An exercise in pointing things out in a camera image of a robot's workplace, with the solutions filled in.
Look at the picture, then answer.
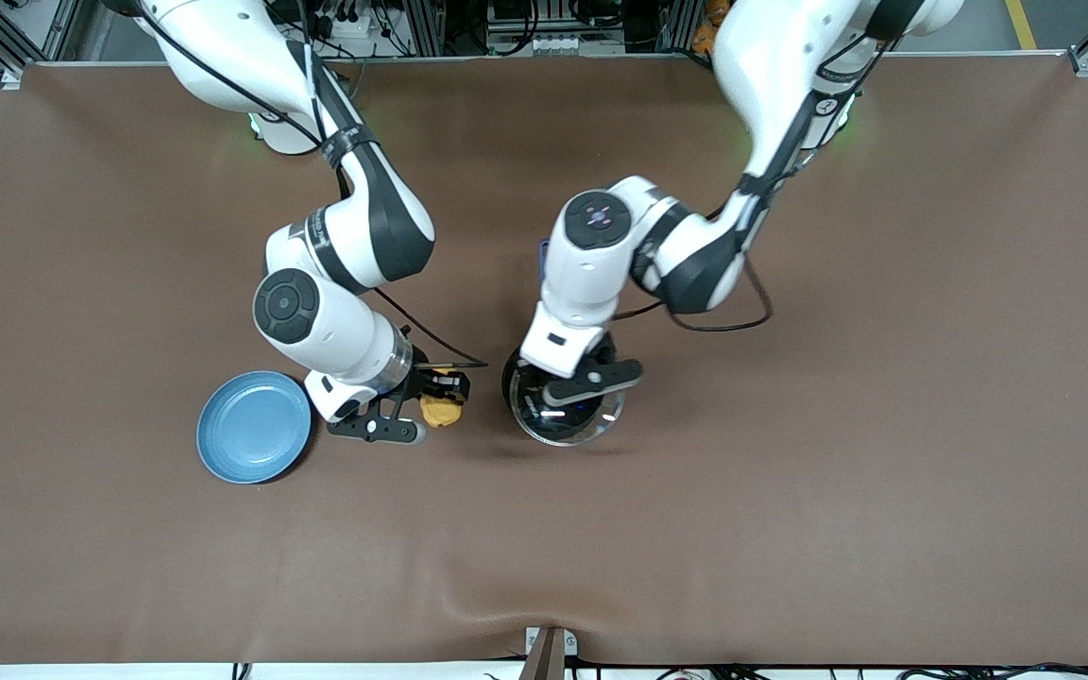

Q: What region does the yellow potato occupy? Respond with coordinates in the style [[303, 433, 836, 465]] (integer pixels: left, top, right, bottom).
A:
[[419, 392, 466, 430]]

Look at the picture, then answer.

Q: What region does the glass lid with blue knob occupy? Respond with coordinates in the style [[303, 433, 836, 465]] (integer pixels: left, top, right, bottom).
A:
[[511, 373, 626, 448]]

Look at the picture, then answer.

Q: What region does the blue round plate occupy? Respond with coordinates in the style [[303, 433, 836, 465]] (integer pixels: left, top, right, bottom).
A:
[[195, 370, 315, 485]]

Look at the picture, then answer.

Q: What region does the brown table cover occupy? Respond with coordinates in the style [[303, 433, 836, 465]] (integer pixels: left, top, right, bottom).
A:
[[0, 52, 1088, 667]]

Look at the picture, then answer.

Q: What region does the white power strip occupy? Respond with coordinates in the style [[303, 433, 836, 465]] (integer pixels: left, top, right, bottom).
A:
[[523, 35, 602, 55]]

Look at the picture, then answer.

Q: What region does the bag of orange snacks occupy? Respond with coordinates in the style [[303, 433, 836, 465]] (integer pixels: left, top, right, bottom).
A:
[[692, 0, 730, 55]]

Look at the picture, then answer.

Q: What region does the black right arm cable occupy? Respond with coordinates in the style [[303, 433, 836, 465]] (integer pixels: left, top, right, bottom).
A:
[[138, 0, 490, 371]]

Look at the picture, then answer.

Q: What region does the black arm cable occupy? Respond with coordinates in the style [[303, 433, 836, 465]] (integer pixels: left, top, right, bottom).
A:
[[612, 28, 894, 333], [138, 0, 490, 371]]

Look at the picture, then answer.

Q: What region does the black pot with blue handle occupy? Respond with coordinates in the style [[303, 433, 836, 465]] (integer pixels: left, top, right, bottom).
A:
[[501, 239, 616, 445]]

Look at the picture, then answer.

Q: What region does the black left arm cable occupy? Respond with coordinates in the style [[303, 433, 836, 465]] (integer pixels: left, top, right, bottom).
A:
[[612, 28, 894, 333]]

